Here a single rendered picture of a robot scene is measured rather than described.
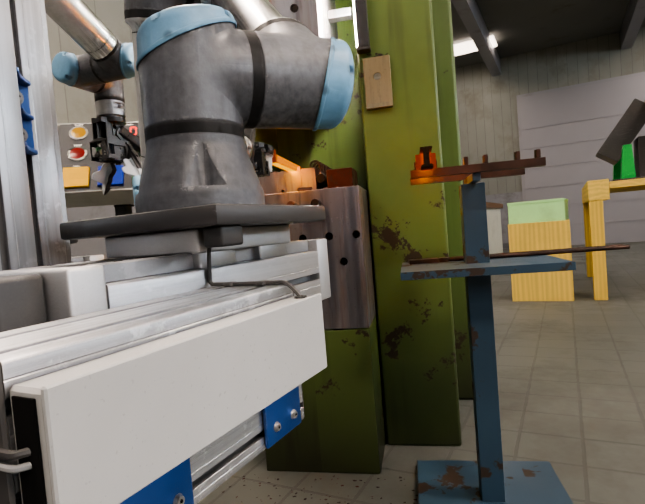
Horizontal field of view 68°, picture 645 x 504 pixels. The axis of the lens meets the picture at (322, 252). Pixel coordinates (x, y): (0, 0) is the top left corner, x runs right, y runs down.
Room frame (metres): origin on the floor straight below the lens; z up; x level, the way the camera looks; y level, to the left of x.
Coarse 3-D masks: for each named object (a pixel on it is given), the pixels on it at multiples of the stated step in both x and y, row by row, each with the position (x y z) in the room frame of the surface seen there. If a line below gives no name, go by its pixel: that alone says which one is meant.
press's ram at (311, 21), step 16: (272, 0) 1.59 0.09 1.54; (288, 0) 1.58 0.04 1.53; (304, 0) 1.57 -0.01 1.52; (320, 0) 1.63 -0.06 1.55; (288, 16) 1.58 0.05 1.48; (304, 16) 1.57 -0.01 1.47; (320, 16) 1.61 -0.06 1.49; (336, 16) 1.74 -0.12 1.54; (320, 32) 1.58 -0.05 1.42; (336, 32) 1.93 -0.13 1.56
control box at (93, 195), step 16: (64, 128) 1.57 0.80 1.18; (128, 128) 1.60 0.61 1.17; (64, 144) 1.54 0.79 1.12; (80, 144) 1.54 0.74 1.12; (64, 160) 1.50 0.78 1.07; (80, 160) 1.51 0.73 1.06; (128, 176) 1.51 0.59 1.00; (80, 192) 1.46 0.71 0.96; (96, 192) 1.47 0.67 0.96; (112, 192) 1.48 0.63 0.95; (128, 192) 1.50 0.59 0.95
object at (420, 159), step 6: (420, 150) 1.07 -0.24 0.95; (426, 150) 1.05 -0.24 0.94; (420, 156) 1.13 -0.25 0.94; (426, 156) 1.05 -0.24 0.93; (432, 156) 1.13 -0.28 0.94; (420, 162) 1.13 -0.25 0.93; (426, 162) 1.05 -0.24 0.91; (432, 162) 1.13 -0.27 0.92; (420, 168) 1.13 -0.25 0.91; (426, 168) 1.09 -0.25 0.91; (432, 168) 1.10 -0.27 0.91
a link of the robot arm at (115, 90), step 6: (108, 84) 1.28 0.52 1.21; (114, 84) 1.29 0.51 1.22; (120, 84) 1.31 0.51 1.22; (102, 90) 1.28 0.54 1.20; (108, 90) 1.29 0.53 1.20; (114, 90) 1.30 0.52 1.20; (120, 90) 1.31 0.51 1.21; (96, 96) 1.29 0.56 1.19; (102, 96) 1.28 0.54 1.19; (108, 96) 1.29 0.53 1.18; (114, 96) 1.29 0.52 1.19; (120, 96) 1.31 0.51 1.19
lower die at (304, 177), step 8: (304, 168) 1.58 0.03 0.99; (312, 168) 1.57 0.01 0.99; (264, 176) 1.61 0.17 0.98; (272, 176) 1.60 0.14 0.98; (280, 176) 1.59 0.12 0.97; (288, 176) 1.59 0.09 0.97; (296, 176) 1.58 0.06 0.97; (304, 176) 1.58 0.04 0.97; (312, 176) 1.57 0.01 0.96; (264, 184) 1.61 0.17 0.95; (272, 184) 1.60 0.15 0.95; (280, 184) 1.60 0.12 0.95; (288, 184) 1.59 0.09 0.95; (296, 184) 1.58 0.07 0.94; (304, 184) 1.58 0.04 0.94; (312, 184) 1.57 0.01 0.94; (320, 184) 1.64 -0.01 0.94; (264, 192) 1.61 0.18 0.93; (272, 192) 1.60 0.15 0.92; (280, 192) 1.60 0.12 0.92
